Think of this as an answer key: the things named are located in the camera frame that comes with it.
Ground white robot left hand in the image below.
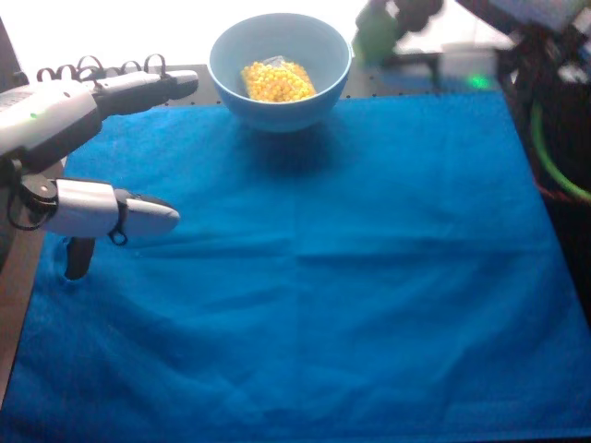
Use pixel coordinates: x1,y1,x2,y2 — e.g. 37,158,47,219
0,54,200,246

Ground bag of yellow beads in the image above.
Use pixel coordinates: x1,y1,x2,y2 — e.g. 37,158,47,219
239,54,319,104

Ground light blue bowl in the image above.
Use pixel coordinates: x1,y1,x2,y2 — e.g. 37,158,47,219
206,12,356,135

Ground blue cloth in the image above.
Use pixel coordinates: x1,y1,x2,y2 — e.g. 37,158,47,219
0,90,591,443

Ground green cable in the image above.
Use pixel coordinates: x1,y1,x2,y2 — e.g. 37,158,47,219
529,99,591,205

